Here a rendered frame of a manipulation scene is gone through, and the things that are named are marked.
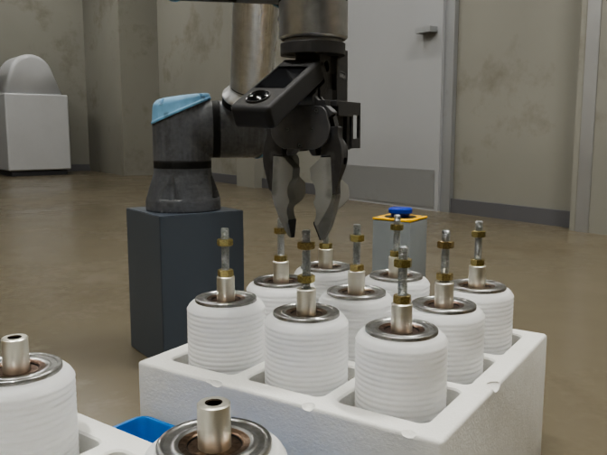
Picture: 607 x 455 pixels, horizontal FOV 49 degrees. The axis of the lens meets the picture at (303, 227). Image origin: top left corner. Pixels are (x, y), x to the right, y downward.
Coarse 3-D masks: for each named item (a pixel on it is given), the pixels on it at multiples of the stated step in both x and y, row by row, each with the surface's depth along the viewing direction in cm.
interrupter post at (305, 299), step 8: (312, 288) 75; (296, 296) 75; (304, 296) 74; (312, 296) 74; (296, 304) 75; (304, 304) 74; (312, 304) 75; (296, 312) 75; (304, 312) 74; (312, 312) 75
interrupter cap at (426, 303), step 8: (424, 296) 82; (432, 296) 82; (416, 304) 79; (424, 304) 79; (432, 304) 80; (456, 304) 80; (464, 304) 79; (472, 304) 78; (432, 312) 76; (440, 312) 75; (448, 312) 75; (456, 312) 75; (464, 312) 76
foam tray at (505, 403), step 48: (528, 336) 91; (144, 384) 81; (192, 384) 76; (240, 384) 73; (480, 384) 73; (528, 384) 85; (288, 432) 69; (336, 432) 66; (384, 432) 63; (432, 432) 62; (480, 432) 69; (528, 432) 87
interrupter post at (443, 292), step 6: (438, 282) 78; (450, 282) 78; (438, 288) 78; (444, 288) 78; (450, 288) 78; (438, 294) 78; (444, 294) 78; (450, 294) 78; (438, 300) 78; (444, 300) 78; (450, 300) 78; (438, 306) 78; (444, 306) 78; (450, 306) 78
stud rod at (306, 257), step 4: (304, 232) 74; (308, 232) 74; (304, 236) 74; (308, 236) 74; (304, 240) 74; (308, 240) 74; (304, 252) 74; (308, 252) 74; (304, 256) 74; (308, 256) 74; (304, 260) 74; (308, 260) 74; (304, 264) 74; (308, 264) 74; (304, 268) 74; (308, 268) 74; (304, 272) 74; (308, 272) 74; (304, 284) 75; (308, 284) 75; (304, 288) 75; (308, 288) 75
